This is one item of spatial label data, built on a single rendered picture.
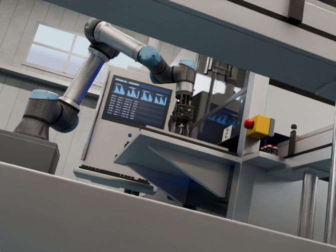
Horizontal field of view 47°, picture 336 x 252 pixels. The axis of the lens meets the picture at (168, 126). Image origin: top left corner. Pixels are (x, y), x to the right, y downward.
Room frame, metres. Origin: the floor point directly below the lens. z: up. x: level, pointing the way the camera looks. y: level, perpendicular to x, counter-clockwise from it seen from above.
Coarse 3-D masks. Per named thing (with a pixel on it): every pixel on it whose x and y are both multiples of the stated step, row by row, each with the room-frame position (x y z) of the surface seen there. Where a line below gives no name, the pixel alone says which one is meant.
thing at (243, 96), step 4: (248, 72) 1.50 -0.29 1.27; (248, 76) 1.49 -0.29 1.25; (244, 80) 1.52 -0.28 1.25; (244, 84) 1.52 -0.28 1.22; (244, 96) 1.49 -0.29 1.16; (240, 100) 1.52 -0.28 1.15; (244, 100) 1.48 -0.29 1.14; (240, 104) 1.51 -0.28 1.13; (240, 108) 1.51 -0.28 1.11; (240, 112) 1.50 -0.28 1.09; (240, 116) 1.49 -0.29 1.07; (240, 120) 1.49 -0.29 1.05; (236, 124) 1.52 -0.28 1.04; (240, 124) 1.48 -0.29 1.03; (236, 128) 1.51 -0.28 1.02; (236, 132) 1.51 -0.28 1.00
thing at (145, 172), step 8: (136, 168) 1.94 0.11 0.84; (144, 168) 1.95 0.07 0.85; (144, 176) 1.95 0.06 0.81; (152, 176) 1.96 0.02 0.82; (160, 176) 1.97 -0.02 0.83; (168, 176) 1.98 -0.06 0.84; (176, 176) 1.99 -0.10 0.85; (160, 184) 1.97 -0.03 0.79; (168, 184) 1.98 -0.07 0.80; (176, 184) 1.99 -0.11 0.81; (184, 184) 2.00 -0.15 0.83; (168, 192) 1.98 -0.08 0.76; (176, 192) 1.99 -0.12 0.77; (184, 192) 2.00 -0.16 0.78; (176, 200) 2.02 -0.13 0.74; (184, 200) 2.00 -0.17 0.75
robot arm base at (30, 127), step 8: (24, 120) 1.55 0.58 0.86; (32, 120) 1.54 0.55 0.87; (40, 120) 1.55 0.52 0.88; (16, 128) 1.55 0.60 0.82; (24, 128) 1.53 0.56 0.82; (32, 128) 1.53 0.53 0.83; (40, 128) 1.55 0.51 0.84; (48, 128) 1.60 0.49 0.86; (32, 136) 1.53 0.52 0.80; (40, 136) 1.55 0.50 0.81; (48, 136) 1.60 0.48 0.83
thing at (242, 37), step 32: (64, 0) 0.57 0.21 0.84; (96, 0) 0.55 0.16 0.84; (128, 0) 0.53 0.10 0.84; (160, 0) 0.51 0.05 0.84; (192, 0) 0.51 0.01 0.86; (224, 0) 0.52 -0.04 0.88; (256, 0) 0.53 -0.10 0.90; (288, 0) 0.54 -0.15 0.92; (160, 32) 0.60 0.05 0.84; (192, 32) 0.58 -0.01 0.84; (224, 32) 0.55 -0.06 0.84; (256, 32) 0.53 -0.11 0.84; (288, 32) 0.55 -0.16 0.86; (320, 32) 0.56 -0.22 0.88; (256, 64) 0.63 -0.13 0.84; (288, 64) 0.61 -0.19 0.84; (320, 64) 0.59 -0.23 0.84
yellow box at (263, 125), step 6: (258, 114) 1.33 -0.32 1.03; (252, 120) 1.36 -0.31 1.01; (258, 120) 1.33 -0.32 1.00; (264, 120) 1.34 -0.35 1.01; (270, 120) 1.34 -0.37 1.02; (252, 126) 1.35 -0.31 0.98; (258, 126) 1.33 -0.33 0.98; (264, 126) 1.34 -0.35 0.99; (270, 126) 1.34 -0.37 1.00; (252, 132) 1.35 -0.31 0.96; (258, 132) 1.33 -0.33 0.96; (264, 132) 1.34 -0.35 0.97; (270, 132) 1.34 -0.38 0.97; (258, 138) 1.40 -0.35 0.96; (264, 138) 1.38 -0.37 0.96
